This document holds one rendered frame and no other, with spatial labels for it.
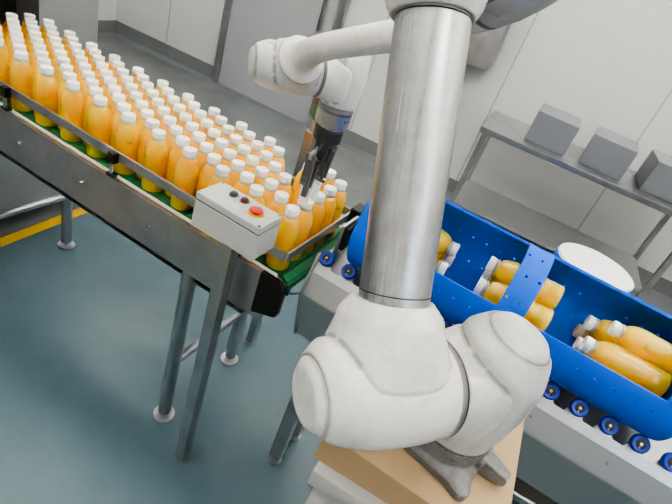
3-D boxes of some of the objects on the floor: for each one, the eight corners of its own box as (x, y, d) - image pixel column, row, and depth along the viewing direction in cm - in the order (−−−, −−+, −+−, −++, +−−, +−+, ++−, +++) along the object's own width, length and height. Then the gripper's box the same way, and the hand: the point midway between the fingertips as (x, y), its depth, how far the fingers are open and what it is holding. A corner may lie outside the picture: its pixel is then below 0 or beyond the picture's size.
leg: (276, 469, 190) (322, 357, 157) (264, 460, 192) (307, 347, 159) (284, 458, 195) (331, 347, 162) (272, 449, 196) (316, 338, 163)
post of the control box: (181, 464, 180) (233, 242, 128) (173, 457, 181) (221, 234, 129) (189, 456, 184) (243, 237, 131) (181, 450, 185) (231, 230, 132)
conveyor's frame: (224, 473, 182) (283, 288, 135) (-55, 256, 226) (-84, 57, 178) (294, 396, 221) (359, 231, 174) (44, 223, 264) (42, 53, 217)
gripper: (326, 137, 119) (301, 219, 132) (356, 126, 133) (330, 202, 145) (301, 124, 121) (278, 206, 134) (333, 115, 135) (309, 190, 147)
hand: (308, 194), depth 138 cm, fingers closed on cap, 4 cm apart
